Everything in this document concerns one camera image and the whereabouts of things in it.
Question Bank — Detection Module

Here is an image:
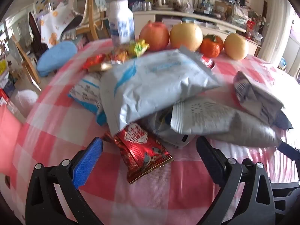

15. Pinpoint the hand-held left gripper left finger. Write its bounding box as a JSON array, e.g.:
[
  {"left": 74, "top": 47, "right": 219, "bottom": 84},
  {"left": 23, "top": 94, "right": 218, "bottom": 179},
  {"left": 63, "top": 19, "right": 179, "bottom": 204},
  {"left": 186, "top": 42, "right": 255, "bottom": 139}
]
[{"left": 25, "top": 136, "right": 105, "bottom": 225}]

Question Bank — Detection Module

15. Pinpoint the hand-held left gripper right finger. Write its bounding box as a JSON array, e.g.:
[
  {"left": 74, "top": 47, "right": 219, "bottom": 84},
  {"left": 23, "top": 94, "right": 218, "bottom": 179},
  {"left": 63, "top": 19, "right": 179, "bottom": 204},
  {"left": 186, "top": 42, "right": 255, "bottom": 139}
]
[{"left": 196, "top": 136, "right": 276, "bottom": 225}]

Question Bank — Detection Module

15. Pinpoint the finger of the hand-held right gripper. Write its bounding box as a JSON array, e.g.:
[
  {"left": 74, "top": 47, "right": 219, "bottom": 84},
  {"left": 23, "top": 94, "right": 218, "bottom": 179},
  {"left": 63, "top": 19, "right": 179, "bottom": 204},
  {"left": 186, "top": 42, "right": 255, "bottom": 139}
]
[{"left": 278, "top": 141, "right": 300, "bottom": 161}]

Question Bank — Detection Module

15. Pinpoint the silver foil packet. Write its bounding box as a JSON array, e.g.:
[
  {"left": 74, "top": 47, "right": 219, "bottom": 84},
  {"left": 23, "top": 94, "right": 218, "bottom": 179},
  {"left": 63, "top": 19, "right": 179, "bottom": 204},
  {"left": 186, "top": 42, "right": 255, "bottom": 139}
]
[{"left": 170, "top": 98, "right": 282, "bottom": 148}]

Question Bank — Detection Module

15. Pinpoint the red snack packet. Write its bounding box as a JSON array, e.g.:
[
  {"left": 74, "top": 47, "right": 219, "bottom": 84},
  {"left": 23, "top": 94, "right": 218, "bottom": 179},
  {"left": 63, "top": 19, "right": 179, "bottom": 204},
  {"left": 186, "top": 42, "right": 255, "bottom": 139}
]
[{"left": 103, "top": 123, "right": 174, "bottom": 184}]

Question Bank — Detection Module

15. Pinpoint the white blue printed plastic wrapper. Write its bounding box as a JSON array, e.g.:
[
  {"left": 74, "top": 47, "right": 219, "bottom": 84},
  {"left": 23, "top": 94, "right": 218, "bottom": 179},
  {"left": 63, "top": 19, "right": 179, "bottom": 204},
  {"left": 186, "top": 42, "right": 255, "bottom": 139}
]
[{"left": 68, "top": 71, "right": 108, "bottom": 126}]

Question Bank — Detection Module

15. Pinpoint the pink plastic basin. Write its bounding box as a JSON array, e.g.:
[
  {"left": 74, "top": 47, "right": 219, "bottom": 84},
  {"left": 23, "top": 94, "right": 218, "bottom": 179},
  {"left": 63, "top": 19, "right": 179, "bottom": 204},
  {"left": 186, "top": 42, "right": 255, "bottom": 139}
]
[{"left": 0, "top": 103, "right": 26, "bottom": 176}]

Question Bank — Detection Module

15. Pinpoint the large white blue bag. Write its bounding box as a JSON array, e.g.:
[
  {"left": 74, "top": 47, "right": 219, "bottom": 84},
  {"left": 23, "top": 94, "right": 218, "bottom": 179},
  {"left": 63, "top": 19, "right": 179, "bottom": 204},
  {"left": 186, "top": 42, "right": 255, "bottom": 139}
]
[{"left": 100, "top": 46, "right": 222, "bottom": 137}]

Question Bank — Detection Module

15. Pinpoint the red white checked tablecloth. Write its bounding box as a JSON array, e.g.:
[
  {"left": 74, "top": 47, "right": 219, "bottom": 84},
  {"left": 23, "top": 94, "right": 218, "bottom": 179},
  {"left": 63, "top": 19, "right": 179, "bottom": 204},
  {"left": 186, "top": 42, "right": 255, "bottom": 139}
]
[{"left": 12, "top": 39, "right": 300, "bottom": 225}]

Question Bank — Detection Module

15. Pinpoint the grey white printed packet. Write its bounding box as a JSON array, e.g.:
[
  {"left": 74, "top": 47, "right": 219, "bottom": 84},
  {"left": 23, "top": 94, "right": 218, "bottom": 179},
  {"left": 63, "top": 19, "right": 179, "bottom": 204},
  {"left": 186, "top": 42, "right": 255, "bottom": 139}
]
[{"left": 233, "top": 70, "right": 293, "bottom": 129}]

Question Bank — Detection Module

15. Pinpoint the white cushion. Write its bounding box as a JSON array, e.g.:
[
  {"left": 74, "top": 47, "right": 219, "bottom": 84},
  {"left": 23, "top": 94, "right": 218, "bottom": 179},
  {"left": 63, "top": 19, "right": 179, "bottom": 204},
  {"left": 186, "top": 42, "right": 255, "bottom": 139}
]
[{"left": 16, "top": 89, "right": 39, "bottom": 118}]

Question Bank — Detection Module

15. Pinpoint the gold candy wrapper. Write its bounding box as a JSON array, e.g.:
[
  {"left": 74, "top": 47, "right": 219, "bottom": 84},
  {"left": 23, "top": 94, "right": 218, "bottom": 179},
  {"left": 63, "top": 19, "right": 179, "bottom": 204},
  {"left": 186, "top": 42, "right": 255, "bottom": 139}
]
[{"left": 88, "top": 62, "right": 113, "bottom": 73}]

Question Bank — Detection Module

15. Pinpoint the small red wrapper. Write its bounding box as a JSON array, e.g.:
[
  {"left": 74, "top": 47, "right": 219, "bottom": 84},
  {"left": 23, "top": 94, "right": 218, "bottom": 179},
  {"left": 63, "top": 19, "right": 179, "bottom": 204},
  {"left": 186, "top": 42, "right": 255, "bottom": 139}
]
[{"left": 200, "top": 54, "right": 215, "bottom": 70}]

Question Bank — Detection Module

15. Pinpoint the red candy wrapper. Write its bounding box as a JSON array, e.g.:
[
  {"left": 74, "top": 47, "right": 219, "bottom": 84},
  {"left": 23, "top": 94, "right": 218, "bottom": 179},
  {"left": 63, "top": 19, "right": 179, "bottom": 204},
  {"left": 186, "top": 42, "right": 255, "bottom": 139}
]
[{"left": 82, "top": 54, "right": 106, "bottom": 70}]

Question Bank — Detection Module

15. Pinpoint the blue cushioned stool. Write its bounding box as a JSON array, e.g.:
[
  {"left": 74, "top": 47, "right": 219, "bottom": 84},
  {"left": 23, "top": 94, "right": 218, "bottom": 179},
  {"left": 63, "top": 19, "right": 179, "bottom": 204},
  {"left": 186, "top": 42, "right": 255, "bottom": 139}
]
[{"left": 36, "top": 40, "right": 78, "bottom": 77}]

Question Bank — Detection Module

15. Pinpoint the orange candy wrapper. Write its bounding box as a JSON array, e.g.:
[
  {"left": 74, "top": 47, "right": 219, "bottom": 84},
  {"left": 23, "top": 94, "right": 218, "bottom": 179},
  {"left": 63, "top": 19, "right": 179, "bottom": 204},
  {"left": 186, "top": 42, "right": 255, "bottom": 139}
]
[{"left": 105, "top": 47, "right": 132, "bottom": 65}]

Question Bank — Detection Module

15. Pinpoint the orange persimmon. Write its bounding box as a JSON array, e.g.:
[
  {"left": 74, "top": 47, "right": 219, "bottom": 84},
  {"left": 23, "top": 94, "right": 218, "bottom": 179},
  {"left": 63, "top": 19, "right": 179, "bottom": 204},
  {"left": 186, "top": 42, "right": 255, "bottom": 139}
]
[{"left": 199, "top": 34, "right": 224, "bottom": 58}]

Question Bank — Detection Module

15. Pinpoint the small yellow pear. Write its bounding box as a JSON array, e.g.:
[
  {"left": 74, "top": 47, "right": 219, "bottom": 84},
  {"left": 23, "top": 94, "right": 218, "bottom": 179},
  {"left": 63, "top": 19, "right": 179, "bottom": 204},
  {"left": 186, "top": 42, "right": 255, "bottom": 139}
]
[{"left": 224, "top": 33, "right": 249, "bottom": 60}]

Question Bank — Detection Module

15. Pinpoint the yellow green candy wrapper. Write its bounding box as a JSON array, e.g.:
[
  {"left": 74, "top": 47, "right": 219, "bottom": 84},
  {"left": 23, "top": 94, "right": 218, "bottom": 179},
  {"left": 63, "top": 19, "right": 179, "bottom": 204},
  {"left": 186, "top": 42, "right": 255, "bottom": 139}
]
[{"left": 128, "top": 39, "right": 150, "bottom": 58}]

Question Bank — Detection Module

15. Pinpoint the large yellow pear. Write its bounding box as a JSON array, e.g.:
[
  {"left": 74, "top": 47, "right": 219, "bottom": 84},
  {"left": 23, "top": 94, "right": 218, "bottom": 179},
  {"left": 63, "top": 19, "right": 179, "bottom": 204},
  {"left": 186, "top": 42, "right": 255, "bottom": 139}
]
[{"left": 170, "top": 23, "right": 203, "bottom": 51}]

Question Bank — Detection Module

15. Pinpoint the red apple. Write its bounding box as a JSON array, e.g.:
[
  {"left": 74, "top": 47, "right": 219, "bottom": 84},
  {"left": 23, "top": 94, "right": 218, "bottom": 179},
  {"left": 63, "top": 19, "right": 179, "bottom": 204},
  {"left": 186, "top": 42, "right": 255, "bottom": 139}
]
[{"left": 139, "top": 21, "right": 170, "bottom": 51}]

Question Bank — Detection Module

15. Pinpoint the white orange print tablecloth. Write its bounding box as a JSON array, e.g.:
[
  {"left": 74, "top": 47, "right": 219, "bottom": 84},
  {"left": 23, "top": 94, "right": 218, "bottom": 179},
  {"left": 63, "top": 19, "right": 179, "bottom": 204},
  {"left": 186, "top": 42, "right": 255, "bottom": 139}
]
[{"left": 40, "top": 3, "right": 75, "bottom": 46}]

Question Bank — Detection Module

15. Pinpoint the white plastic bottle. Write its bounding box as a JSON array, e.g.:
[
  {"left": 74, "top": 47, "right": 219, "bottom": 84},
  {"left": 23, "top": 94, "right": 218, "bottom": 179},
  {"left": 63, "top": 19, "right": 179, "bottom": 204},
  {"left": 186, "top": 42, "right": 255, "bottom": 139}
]
[{"left": 106, "top": 0, "right": 136, "bottom": 50}]

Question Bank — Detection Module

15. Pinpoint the wooden chair with white cover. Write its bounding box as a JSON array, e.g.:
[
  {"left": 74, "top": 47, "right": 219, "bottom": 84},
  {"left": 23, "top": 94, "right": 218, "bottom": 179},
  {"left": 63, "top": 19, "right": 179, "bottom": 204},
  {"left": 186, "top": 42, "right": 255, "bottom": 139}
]
[{"left": 76, "top": 0, "right": 110, "bottom": 41}]

